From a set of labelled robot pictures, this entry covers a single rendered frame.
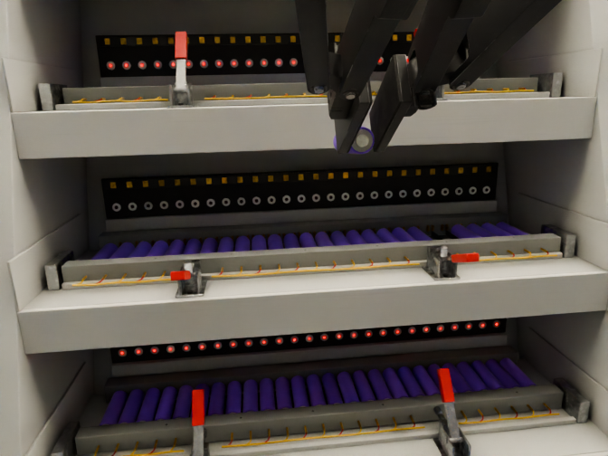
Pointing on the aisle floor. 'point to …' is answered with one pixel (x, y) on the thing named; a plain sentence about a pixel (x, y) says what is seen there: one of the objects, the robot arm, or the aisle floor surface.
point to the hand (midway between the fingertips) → (369, 109)
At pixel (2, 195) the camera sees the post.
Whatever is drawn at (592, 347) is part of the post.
